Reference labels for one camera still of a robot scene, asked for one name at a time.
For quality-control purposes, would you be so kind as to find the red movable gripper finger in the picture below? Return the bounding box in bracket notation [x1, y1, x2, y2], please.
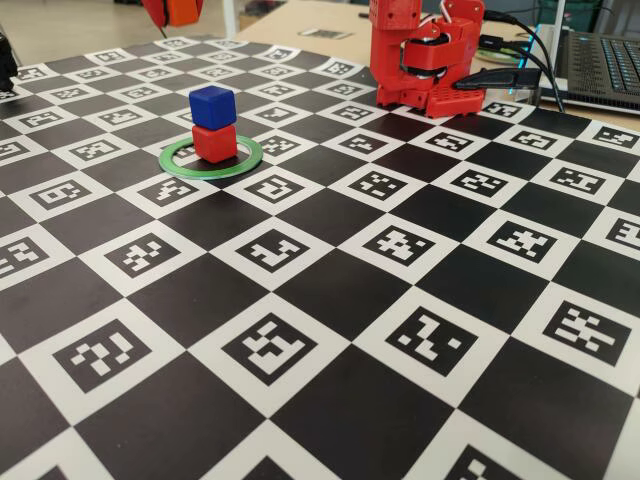
[141, 0, 171, 29]

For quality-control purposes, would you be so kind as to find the orange cube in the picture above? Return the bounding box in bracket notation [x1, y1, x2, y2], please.
[167, 0, 201, 27]

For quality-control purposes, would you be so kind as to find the blue cube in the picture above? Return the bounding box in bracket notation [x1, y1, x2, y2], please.
[188, 85, 238, 130]

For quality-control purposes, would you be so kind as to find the red cube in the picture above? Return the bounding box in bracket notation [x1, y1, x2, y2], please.
[191, 123, 238, 164]

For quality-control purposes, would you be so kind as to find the white table leg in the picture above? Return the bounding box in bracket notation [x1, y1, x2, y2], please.
[222, 0, 241, 39]

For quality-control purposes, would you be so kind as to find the small printed marker paper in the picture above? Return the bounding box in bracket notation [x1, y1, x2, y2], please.
[298, 28, 354, 41]

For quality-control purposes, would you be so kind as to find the black object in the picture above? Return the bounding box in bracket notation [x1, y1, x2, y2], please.
[0, 33, 20, 101]

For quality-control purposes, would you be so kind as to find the green disc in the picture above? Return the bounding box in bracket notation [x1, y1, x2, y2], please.
[474, 47, 524, 64]

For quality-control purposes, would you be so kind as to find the black clamp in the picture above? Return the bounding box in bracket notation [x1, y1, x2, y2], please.
[452, 67, 543, 92]

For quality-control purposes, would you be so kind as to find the checkerboard marker mat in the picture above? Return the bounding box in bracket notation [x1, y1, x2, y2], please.
[0, 34, 640, 480]

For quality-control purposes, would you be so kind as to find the dark laptop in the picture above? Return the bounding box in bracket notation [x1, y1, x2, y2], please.
[529, 0, 640, 114]

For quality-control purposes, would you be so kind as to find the green ring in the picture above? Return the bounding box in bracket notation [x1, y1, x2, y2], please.
[158, 135, 264, 181]

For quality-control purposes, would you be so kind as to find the black cable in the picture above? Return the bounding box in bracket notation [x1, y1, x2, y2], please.
[483, 9, 566, 114]
[478, 34, 556, 96]

